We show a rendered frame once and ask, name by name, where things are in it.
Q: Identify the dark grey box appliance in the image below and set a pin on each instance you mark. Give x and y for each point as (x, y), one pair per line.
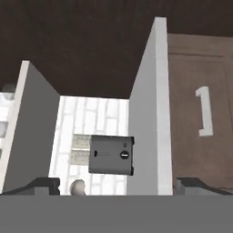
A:
(110, 154)

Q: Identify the small grey round object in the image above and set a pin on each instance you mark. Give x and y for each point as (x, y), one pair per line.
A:
(77, 187)

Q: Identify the brown cupboard door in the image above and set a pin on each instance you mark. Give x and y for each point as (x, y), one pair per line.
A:
(188, 75)

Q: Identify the tall white cabinet side panel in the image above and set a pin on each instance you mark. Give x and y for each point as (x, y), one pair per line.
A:
(150, 121)

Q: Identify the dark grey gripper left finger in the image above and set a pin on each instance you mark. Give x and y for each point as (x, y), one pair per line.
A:
(45, 185)

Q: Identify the pale wall socket plate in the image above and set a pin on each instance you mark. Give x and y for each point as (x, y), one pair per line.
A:
(80, 148)

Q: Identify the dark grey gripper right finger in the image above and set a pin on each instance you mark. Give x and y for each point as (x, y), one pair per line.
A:
(189, 185)

